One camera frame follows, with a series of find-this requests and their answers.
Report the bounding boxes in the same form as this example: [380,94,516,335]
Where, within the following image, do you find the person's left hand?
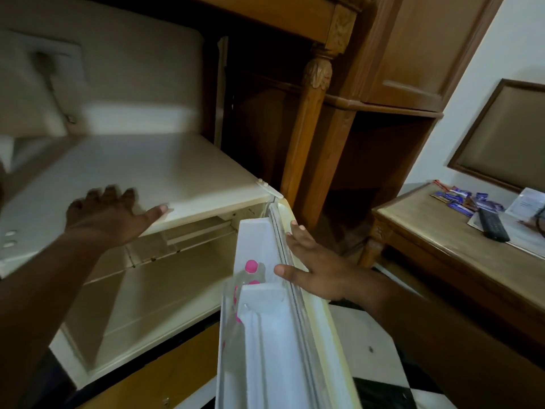
[65,185,170,249]

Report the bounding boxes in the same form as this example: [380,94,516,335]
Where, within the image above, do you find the person's right hand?
[273,221,372,304]

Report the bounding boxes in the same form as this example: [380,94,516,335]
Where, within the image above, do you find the white fridge door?
[215,199,363,409]

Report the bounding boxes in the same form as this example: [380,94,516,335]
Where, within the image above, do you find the person's left forearm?
[0,234,128,409]

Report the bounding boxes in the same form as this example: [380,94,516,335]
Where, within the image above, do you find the person's right forearm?
[347,268,545,409]

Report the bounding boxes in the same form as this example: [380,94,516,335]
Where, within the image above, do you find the clear bottle with pink cap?
[232,260,267,333]

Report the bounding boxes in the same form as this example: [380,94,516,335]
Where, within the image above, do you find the white mini fridge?
[0,132,284,389]

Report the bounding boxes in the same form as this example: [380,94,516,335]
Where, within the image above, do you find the yellow wooden panel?
[79,323,221,409]

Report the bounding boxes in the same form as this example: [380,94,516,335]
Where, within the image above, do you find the wooden desk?
[358,181,545,352]

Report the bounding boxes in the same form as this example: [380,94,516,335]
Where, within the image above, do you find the pile of blue sachets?
[430,180,506,218]

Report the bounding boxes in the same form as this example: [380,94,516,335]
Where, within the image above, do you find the carved wooden cabinet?
[187,0,507,257]

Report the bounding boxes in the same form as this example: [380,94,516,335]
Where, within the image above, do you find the black remote control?
[477,207,511,243]

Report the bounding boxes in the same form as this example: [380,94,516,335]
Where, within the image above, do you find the white printed card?
[504,187,545,222]

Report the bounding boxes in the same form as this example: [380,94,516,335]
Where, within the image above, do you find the white wall socket plate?
[0,30,89,139]

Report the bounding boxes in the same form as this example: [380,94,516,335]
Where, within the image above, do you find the dark plug with cable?
[33,51,78,125]

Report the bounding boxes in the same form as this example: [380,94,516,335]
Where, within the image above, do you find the wood framed wall board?
[447,78,545,195]

